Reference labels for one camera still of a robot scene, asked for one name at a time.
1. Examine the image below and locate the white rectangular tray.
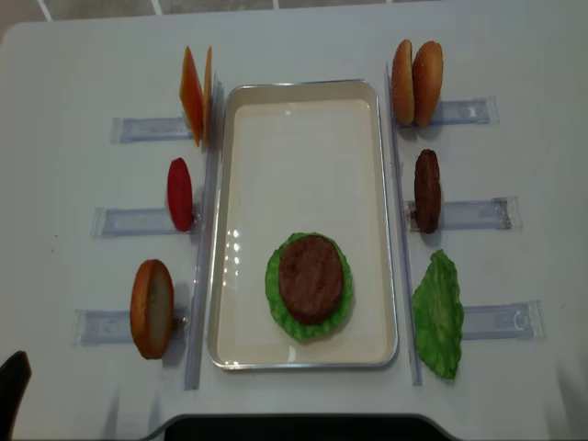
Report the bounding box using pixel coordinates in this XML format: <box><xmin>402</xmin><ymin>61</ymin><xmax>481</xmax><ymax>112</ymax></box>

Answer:
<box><xmin>206</xmin><ymin>80</ymin><xmax>398</xmax><ymax>370</ymax></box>

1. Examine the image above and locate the green lettuce leaf on stack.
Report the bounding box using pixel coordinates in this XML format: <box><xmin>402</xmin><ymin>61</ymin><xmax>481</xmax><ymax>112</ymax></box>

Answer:
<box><xmin>265</xmin><ymin>232</ymin><xmax>354</xmax><ymax>342</ymax></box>

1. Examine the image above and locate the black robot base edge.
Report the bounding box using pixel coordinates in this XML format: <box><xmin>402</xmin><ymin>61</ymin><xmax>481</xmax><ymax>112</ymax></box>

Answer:
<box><xmin>164</xmin><ymin>414</ymin><xmax>454</xmax><ymax>440</ymax></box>

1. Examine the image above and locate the red tomato slice in holder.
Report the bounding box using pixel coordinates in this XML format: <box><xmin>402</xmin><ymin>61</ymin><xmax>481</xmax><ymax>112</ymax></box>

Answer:
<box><xmin>166</xmin><ymin>158</ymin><xmax>194</xmax><ymax>232</ymax></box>

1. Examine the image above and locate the brown meat patty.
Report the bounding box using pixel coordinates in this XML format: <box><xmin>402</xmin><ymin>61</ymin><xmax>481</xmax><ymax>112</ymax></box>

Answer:
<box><xmin>278</xmin><ymin>234</ymin><xmax>344</xmax><ymax>325</ymax></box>
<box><xmin>414</xmin><ymin>149</ymin><xmax>442</xmax><ymax>234</ymax></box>

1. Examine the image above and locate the brown meat patty front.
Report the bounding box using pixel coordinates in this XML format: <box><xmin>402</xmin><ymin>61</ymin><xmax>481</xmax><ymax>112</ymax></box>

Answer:
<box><xmin>278</xmin><ymin>234</ymin><xmax>344</xmax><ymax>325</ymax></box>

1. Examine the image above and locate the orange cheese slice left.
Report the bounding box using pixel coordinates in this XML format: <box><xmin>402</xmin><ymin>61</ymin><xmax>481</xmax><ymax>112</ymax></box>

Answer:
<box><xmin>179</xmin><ymin>46</ymin><xmax>204</xmax><ymax>146</ymax></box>

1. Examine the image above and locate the clear acrylic rack right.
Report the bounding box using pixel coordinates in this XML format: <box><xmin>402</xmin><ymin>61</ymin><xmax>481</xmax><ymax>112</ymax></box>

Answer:
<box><xmin>385</xmin><ymin>66</ymin><xmax>545</xmax><ymax>386</ymax></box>

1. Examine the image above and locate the clear acrylic rack left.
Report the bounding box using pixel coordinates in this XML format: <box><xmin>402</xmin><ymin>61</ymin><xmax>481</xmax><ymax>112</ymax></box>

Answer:
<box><xmin>73</xmin><ymin>79</ymin><xmax>225</xmax><ymax>390</ymax></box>

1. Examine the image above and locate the sesame bun left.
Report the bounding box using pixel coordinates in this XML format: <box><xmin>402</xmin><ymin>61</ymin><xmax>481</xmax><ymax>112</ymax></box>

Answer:
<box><xmin>390</xmin><ymin>40</ymin><xmax>414</xmax><ymax>125</ymax></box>

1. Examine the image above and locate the bun slice in holder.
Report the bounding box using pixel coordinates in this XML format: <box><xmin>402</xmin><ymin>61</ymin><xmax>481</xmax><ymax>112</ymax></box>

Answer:
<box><xmin>130</xmin><ymin>259</ymin><xmax>175</xmax><ymax>359</ymax></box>

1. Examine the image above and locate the orange cheese slice right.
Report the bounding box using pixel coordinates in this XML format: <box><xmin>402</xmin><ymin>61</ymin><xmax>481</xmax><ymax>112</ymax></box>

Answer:
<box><xmin>202</xmin><ymin>46</ymin><xmax>212</xmax><ymax>148</ymax></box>

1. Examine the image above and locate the orange cheese slice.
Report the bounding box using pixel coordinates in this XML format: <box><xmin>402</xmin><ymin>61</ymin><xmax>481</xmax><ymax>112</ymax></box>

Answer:
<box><xmin>202</xmin><ymin>46</ymin><xmax>212</xmax><ymax>148</ymax></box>
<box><xmin>179</xmin><ymin>46</ymin><xmax>204</xmax><ymax>146</ymax></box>

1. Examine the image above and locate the brown meat patty rear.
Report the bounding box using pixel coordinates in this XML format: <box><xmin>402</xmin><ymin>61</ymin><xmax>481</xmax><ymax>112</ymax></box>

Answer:
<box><xmin>414</xmin><ymin>149</ymin><xmax>442</xmax><ymax>234</ymax></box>

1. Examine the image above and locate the sesame bun right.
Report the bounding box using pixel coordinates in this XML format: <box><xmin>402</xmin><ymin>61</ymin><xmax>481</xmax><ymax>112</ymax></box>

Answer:
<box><xmin>413</xmin><ymin>40</ymin><xmax>444</xmax><ymax>128</ymax></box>

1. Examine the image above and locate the green lettuce leaf in holder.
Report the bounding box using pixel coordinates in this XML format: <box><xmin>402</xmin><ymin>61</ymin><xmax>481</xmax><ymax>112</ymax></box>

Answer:
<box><xmin>413</xmin><ymin>249</ymin><xmax>464</xmax><ymax>379</ymax></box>

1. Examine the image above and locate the clear acrylic rack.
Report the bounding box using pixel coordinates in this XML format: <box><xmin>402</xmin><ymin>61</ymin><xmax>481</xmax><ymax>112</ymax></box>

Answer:
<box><xmin>73</xmin><ymin>79</ymin><xmax>225</xmax><ymax>390</ymax></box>
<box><xmin>385</xmin><ymin>66</ymin><xmax>545</xmax><ymax>386</ymax></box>

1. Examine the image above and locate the sesame bun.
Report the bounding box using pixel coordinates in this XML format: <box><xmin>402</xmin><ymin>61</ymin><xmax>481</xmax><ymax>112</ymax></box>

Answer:
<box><xmin>390</xmin><ymin>40</ymin><xmax>414</xmax><ymax>125</ymax></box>
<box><xmin>413</xmin><ymin>40</ymin><xmax>444</xmax><ymax>128</ymax></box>

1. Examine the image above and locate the black object bottom left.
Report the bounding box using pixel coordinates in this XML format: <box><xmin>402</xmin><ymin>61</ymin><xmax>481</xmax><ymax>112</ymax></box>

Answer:
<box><xmin>0</xmin><ymin>351</ymin><xmax>31</xmax><ymax>440</ymax></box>

